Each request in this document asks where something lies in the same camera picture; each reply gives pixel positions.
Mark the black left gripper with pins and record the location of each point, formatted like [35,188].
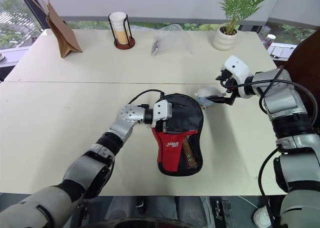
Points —
[162,127]

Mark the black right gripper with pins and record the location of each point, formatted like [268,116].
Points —
[226,78]

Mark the white blue plush charm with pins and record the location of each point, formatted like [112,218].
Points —
[206,93]

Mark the black red paddle case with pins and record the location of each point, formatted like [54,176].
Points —
[175,148]

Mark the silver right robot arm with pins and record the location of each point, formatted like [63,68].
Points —
[282,100]

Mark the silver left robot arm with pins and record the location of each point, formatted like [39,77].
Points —
[130,114]

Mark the white ribbed plant pot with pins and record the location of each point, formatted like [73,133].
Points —
[225,41]

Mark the clear plastic bag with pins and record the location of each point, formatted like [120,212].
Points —
[175,38]

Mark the drink can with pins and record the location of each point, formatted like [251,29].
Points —
[270,41]

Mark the dark item in plastic bag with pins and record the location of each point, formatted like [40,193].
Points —
[155,48]

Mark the cup in black holder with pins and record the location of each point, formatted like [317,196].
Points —
[125,45]

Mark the green palm plant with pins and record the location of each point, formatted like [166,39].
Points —
[242,3]

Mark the stacked paper cups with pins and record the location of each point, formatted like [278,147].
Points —
[120,28]

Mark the white sneaker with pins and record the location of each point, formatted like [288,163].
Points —
[262,216]

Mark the brown paper bag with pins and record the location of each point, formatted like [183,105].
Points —
[63,36]

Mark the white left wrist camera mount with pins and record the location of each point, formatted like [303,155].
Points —
[161,112]

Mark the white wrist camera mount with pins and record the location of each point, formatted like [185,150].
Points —
[237,66]
[161,112]

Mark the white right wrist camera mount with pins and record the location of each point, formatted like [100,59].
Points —
[237,66]

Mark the metal bracket under table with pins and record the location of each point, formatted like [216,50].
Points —
[224,213]

